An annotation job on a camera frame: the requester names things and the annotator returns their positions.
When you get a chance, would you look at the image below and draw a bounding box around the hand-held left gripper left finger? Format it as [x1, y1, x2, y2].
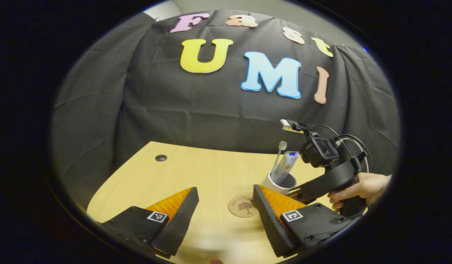
[101, 187, 200, 257]

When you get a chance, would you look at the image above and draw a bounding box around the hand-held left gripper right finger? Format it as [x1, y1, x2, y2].
[253, 184, 354, 258]

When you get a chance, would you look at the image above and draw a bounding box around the white cup with wooden handle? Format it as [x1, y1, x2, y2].
[262, 170, 297, 195]

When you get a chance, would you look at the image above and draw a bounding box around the white toothpaste tube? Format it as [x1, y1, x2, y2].
[280, 151, 300, 184]

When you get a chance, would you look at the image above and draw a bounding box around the round wooden coaster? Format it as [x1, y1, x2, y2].
[228, 195, 258, 218]

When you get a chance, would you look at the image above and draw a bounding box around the white toothbrush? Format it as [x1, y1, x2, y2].
[272, 141, 288, 176]

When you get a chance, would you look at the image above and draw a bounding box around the wooden desktop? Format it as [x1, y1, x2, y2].
[87, 141, 369, 264]

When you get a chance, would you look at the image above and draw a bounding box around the black backdrop cloth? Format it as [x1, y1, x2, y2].
[52, 9, 401, 209]

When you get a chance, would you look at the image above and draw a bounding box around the black cable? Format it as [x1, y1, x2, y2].
[313, 125, 374, 173]

